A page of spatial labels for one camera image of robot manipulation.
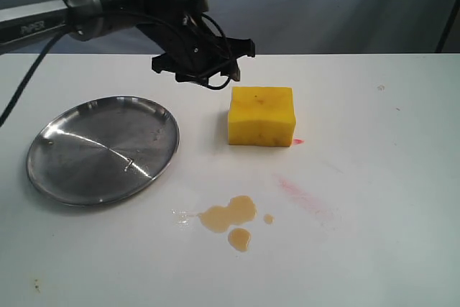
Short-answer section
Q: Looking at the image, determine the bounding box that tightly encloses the brown liquid spill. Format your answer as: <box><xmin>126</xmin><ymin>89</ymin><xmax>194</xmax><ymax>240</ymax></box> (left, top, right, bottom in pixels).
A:
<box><xmin>196</xmin><ymin>196</ymin><xmax>257</xmax><ymax>252</ymax></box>

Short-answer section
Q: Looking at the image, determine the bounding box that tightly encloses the round steel plate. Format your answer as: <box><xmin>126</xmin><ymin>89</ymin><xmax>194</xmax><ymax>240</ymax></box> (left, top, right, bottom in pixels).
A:
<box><xmin>26</xmin><ymin>96</ymin><xmax>180</xmax><ymax>206</ymax></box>

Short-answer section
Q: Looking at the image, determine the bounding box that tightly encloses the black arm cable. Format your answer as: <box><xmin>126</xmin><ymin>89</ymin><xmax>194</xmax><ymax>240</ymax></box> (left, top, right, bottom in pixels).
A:
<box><xmin>0</xmin><ymin>12</ymin><xmax>238</xmax><ymax>128</ymax></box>

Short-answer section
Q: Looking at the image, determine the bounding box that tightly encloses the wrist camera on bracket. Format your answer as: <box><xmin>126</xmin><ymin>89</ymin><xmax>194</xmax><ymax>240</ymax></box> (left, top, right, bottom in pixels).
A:
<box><xmin>176</xmin><ymin>0</ymin><xmax>209</xmax><ymax>18</ymax></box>

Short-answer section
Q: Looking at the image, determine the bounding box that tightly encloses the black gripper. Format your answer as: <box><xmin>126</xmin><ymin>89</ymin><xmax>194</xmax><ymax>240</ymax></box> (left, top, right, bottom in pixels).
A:
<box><xmin>138</xmin><ymin>20</ymin><xmax>255</xmax><ymax>84</ymax></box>

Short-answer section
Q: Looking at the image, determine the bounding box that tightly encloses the white backdrop cloth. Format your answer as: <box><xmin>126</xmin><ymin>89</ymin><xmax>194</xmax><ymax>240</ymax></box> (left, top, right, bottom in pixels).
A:
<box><xmin>0</xmin><ymin>0</ymin><xmax>460</xmax><ymax>57</ymax></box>

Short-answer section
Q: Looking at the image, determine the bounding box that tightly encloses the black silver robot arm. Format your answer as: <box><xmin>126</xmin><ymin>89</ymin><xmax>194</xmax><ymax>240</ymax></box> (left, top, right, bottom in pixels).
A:
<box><xmin>1</xmin><ymin>0</ymin><xmax>256</xmax><ymax>86</ymax></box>

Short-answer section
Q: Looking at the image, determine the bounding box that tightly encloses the yellow sponge block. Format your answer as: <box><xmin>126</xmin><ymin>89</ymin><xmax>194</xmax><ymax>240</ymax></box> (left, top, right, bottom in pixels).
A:
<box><xmin>228</xmin><ymin>86</ymin><xmax>296</xmax><ymax>147</ymax></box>

